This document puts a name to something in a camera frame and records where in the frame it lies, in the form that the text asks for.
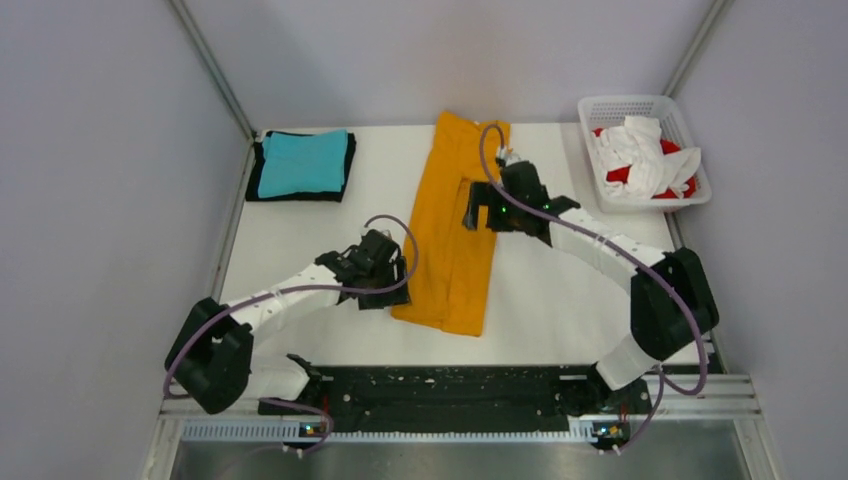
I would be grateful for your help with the white t shirt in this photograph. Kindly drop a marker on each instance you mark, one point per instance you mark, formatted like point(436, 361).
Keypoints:
point(639, 152)

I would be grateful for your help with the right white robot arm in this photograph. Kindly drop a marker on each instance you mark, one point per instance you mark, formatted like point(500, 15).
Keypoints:
point(671, 302)

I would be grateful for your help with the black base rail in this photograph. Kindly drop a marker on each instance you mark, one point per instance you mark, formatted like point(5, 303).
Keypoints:
point(465, 399)

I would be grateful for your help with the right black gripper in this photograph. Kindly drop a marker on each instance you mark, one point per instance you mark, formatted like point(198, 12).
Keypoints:
point(486, 194)

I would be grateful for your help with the red t shirt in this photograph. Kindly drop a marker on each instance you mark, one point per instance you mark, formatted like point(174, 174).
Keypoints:
point(672, 147)

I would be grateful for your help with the orange t shirt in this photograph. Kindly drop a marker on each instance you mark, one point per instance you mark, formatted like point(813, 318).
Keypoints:
point(449, 288)

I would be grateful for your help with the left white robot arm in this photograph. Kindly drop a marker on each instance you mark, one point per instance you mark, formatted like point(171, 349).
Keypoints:
point(213, 358)

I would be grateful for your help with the grey cable duct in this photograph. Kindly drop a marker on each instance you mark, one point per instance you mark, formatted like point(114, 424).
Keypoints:
point(293, 432)

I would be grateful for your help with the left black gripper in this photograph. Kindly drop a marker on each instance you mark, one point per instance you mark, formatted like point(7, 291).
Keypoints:
point(400, 296)

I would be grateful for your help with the folded teal t shirt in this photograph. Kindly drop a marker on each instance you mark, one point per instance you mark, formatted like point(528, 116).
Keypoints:
point(302, 164)

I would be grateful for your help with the folded black t shirt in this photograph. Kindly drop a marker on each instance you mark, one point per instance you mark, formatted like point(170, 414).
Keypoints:
point(250, 194)

